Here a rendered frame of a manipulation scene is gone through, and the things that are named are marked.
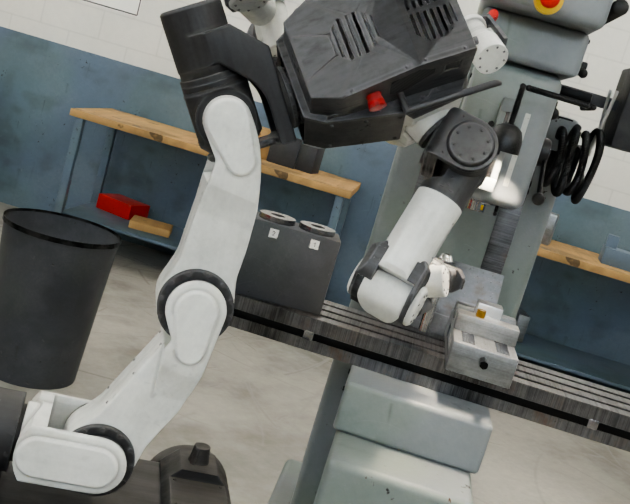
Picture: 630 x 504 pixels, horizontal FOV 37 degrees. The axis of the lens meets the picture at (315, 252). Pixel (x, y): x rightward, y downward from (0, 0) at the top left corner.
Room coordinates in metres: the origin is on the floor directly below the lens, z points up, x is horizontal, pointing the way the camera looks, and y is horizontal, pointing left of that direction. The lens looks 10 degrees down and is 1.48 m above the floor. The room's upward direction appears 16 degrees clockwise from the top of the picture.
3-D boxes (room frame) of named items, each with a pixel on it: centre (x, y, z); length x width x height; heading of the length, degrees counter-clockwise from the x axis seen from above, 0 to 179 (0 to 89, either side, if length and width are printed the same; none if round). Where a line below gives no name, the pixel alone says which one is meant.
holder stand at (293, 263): (2.28, 0.06, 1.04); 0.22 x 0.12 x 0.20; 94
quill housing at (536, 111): (2.29, -0.34, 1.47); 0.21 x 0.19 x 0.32; 85
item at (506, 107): (2.17, -0.33, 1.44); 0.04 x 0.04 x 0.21; 85
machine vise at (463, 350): (2.25, -0.44, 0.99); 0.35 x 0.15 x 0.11; 175
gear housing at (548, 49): (2.33, -0.34, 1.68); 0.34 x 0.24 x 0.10; 175
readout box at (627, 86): (2.56, -0.70, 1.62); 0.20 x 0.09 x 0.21; 175
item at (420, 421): (2.28, -0.34, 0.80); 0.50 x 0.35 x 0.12; 175
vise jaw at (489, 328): (2.22, -0.44, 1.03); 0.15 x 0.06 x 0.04; 85
